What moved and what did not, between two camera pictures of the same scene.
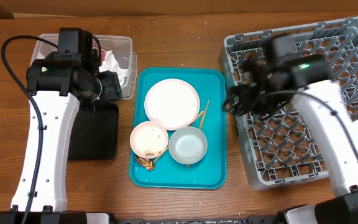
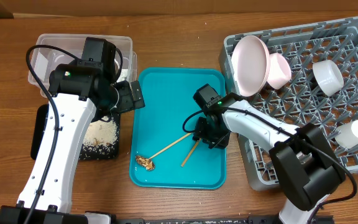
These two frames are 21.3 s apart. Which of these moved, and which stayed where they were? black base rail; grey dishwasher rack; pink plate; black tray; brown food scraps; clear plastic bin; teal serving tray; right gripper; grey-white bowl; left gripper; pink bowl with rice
Moved: left gripper; right gripper; pink plate; pink bowl with rice; grey-white bowl
Stayed: grey dishwasher rack; black tray; brown food scraps; black base rail; clear plastic bin; teal serving tray
